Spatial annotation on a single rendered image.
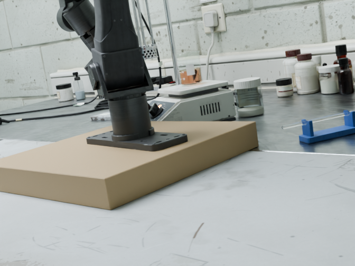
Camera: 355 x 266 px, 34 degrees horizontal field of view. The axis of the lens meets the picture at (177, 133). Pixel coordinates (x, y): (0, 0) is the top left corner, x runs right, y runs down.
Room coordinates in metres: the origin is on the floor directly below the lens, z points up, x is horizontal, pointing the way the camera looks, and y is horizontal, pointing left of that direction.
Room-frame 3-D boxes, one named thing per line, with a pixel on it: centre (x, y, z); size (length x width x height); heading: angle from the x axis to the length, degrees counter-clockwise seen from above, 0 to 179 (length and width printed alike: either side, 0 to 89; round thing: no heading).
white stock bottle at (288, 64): (1.53, -0.33, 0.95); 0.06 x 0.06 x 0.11
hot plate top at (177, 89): (1.23, -0.05, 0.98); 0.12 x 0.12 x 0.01; 24
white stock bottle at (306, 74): (1.45, -0.34, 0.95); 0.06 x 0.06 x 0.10
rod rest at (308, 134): (0.93, -0.25, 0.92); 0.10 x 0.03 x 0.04; 106
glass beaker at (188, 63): (1.24, -0.05, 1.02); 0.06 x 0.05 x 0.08; 29
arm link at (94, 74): (0.93, 0.08, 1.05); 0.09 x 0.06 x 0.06; 110
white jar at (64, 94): (2.24, 0.41, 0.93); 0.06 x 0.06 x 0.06
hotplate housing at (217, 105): (1.22, -0.02, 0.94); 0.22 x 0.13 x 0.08; 114
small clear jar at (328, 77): (1.40, -0.39, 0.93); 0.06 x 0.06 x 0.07
